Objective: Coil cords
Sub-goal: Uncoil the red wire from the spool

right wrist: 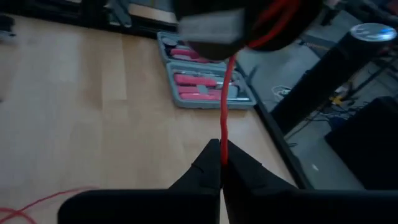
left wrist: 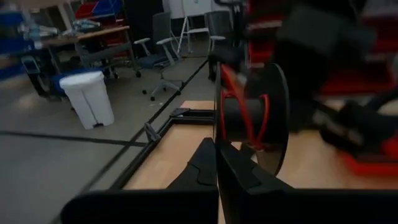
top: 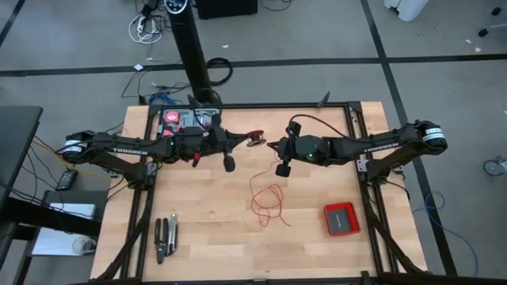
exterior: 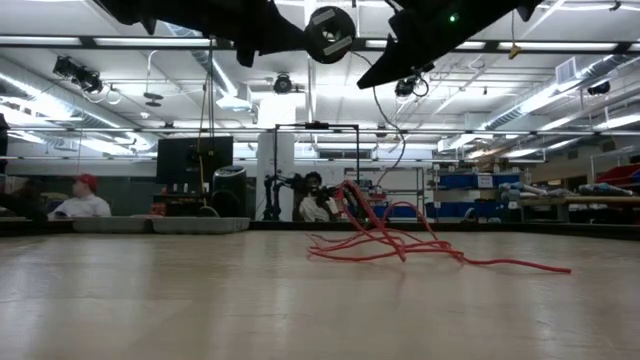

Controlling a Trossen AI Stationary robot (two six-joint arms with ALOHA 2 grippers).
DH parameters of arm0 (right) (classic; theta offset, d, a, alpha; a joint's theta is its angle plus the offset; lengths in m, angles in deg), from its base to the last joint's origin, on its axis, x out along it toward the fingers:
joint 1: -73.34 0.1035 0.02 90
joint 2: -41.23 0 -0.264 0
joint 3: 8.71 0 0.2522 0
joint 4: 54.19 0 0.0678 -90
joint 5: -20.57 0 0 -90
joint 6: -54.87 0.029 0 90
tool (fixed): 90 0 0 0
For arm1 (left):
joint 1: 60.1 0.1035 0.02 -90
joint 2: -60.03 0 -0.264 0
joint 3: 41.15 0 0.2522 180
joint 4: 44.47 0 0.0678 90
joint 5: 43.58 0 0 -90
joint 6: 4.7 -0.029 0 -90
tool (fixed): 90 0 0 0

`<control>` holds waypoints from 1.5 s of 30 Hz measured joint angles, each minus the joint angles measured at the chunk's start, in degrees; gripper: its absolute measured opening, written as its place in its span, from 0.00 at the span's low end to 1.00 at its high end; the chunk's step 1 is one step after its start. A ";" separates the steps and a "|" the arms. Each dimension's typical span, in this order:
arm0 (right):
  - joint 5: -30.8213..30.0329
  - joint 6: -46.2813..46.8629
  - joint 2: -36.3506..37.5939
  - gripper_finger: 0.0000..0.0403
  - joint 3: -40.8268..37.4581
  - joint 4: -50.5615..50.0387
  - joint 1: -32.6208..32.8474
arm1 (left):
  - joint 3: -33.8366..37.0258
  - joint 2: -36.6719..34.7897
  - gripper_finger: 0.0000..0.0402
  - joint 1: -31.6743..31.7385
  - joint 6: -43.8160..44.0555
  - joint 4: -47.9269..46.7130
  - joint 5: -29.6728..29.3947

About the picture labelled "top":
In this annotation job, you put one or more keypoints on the red square tray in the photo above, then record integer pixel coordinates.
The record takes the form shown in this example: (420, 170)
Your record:
(345, 232)

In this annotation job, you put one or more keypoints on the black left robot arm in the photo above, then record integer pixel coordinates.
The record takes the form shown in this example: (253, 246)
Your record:
(119, 145)

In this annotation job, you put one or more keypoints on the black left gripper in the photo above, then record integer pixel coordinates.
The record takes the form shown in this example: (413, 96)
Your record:
(219, 140)

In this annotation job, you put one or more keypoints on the black angled bracket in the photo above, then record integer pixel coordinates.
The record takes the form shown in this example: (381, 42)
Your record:
(195, 101)
(324, 100)

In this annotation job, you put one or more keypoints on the clear plastic cup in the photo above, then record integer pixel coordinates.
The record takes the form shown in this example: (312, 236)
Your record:
(84, 246)

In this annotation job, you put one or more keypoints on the black tower fan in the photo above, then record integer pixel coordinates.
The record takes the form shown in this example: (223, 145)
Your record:
(190, 47)

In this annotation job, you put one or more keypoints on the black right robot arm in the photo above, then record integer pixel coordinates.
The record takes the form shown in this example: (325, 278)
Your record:
(368, 145)

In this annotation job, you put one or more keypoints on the black power adapter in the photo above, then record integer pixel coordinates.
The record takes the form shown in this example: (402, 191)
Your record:
(66, 180)

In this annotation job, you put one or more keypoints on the grey caster wheel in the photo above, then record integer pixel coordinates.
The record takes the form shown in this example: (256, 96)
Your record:
(493, 167)

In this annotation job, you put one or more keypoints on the grey tool kit case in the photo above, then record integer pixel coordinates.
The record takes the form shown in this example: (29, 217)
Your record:
(161, 118)

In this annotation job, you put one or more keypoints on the black desk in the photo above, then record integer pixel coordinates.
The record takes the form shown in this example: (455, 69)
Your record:
(17, 134)

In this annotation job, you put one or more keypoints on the red tape measure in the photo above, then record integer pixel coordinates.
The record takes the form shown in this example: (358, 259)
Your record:
(172, 117)

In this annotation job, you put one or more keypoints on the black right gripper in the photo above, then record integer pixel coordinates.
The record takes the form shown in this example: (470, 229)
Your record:
(288, 150)

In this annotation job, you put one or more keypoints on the black floor box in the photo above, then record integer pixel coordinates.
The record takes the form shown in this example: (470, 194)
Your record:
(226, 8)

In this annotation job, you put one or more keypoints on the office chair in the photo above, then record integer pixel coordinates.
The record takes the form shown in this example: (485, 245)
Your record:
(500, 27)

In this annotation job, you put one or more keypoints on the small red box cutter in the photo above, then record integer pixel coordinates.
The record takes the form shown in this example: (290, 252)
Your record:
(168, 132)

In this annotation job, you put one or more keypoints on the dark grey rectangular block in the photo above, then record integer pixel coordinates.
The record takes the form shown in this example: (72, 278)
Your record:
(340, 220)

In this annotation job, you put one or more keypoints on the white power strip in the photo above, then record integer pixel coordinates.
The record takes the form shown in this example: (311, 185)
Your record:
(140, 24)

